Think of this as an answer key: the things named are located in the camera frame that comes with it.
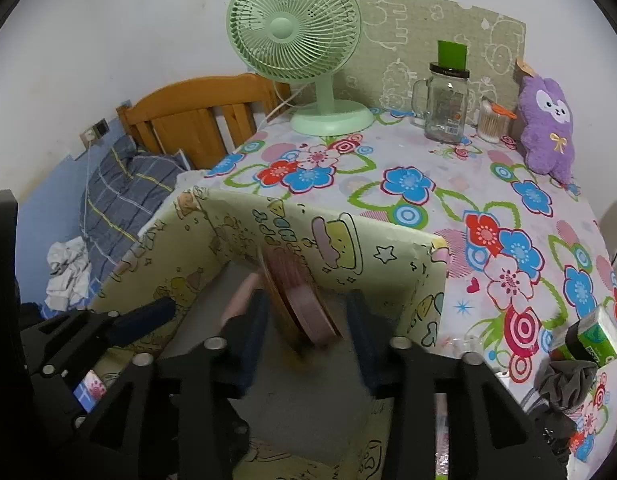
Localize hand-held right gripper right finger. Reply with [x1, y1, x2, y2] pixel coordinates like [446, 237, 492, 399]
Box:
[347, 290, 569, 480]

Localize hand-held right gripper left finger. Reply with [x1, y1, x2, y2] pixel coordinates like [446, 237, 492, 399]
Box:
[63, 292, 270, 480]

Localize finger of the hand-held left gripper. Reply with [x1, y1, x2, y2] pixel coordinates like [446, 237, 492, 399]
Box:
[21, 297, 176, 361]
[31, 355, 124, 418]

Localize pink floral packet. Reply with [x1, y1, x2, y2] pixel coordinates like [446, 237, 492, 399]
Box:
[83, 370, 109, 401]

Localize yellow printed storage box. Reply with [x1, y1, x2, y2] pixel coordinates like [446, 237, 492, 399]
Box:
[88, 185, 449, 480]

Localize green tissue packet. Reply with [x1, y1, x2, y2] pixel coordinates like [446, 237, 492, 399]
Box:
[549, 305, 617, 366]

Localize white crumpled cloth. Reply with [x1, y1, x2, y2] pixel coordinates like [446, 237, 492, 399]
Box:
[45, 237, 92, 311]

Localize blue bed sheet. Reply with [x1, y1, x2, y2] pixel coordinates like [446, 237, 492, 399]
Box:
[16, 152, 106, 306]

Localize grey plaid pillow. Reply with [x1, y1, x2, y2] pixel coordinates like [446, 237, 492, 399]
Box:
[80, 136, 189, 286]

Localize grey scrunchie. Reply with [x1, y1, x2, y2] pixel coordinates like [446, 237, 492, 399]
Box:
[539, 357, 599, 413]

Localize wooden bed headboard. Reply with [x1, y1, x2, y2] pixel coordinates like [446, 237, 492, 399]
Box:
[117, 74, 292, 171]

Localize black cloth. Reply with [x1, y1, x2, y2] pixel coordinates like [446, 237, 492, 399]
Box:
[531, 400, 579, 461]

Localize glass mug with green lid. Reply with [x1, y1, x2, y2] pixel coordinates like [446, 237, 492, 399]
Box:
[413, 40, 472, 145]

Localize clear cotton swab jar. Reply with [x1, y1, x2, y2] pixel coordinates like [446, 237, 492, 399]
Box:
[476, 97, 518, 143]

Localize purple plush toy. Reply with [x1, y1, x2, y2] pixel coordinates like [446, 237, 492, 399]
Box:
[516, 57, 582, 186]

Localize green desk fan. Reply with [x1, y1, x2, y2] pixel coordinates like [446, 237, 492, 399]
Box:
[226, 0, 375, 137]

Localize green printed board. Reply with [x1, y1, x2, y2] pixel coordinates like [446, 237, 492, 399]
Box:
[333, 0, 528, 116]

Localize white fan cable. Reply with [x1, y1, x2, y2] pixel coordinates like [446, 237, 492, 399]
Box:
[258, 85, 309, 126]

